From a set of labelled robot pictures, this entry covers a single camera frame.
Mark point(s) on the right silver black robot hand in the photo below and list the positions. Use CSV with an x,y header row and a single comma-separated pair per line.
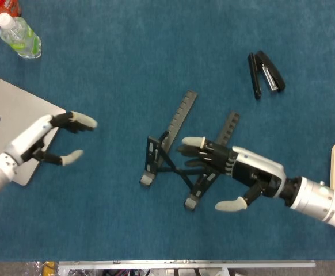
x,y
256,169

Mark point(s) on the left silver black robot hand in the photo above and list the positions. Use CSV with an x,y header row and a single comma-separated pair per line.
x,y
32,135

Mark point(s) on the black folding laptop stand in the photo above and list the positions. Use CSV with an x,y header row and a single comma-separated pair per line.
x,y
182,172

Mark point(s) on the silver laptop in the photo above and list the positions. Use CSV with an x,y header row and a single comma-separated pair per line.
x,y
6,97

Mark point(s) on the black stapler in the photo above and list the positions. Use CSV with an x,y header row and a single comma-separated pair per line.
x,y
271,69

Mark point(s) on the clear green-label water bottle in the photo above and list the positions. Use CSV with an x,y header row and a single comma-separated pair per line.
x,y
18,34

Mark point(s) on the blue felt table cloth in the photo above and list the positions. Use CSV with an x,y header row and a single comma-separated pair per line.
x,y
112,72

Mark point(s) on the red lidded canister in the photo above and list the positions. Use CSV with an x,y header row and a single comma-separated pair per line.
x,y
9,5

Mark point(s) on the clear plastic wrap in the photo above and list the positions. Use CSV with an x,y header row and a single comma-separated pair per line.
x,y
34,268

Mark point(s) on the aluminium frame rail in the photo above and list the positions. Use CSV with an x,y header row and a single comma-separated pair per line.
x,y
184,263

